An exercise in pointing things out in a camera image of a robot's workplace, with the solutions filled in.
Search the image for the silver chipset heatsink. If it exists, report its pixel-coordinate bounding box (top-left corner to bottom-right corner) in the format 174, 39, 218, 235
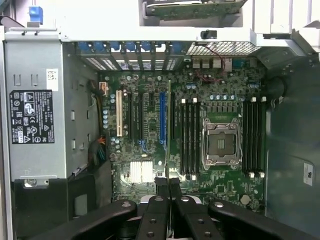
129, 160, 154, 183

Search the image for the metal CPU socket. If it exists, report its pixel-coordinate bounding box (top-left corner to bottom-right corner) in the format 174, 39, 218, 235
201, 117, 243, 171

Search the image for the green motherboard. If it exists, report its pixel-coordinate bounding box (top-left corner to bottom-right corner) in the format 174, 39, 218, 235
98, 57, 267, 216

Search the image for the blue expansion slot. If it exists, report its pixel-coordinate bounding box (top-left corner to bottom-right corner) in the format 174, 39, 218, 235
158, 90, 168, 152

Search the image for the black expansion slot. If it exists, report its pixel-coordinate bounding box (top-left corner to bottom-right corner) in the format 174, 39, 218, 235
138, 91, 145, 141
170, 91, 176, 141
128, 91, 134, 141

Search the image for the black plastic air shroud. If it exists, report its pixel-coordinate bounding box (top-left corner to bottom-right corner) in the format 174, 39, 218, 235
13, 159, 113, 240

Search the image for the white expansion slot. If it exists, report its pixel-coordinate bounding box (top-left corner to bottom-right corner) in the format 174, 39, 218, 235
115, 89, 124, 138

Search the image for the black open PC case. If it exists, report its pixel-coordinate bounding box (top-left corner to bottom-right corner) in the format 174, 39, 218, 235
0, 14, 320, 240

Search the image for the grey power supply unit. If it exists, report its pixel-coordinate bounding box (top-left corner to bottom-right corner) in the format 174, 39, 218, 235
2, 26, 68, 190

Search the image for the graphics card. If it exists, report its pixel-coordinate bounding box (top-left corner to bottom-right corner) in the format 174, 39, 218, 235
146, 0, 241, 22

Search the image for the blue plastic case latch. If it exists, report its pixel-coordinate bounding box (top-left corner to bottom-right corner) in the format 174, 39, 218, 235
28, 6, 44, 25

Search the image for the silver metal gripper bracket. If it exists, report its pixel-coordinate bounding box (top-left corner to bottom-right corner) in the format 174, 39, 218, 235
140, 195, 201, 205

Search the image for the black looped wire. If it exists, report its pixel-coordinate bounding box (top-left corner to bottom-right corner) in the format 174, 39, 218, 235
266, 74, 286, 103

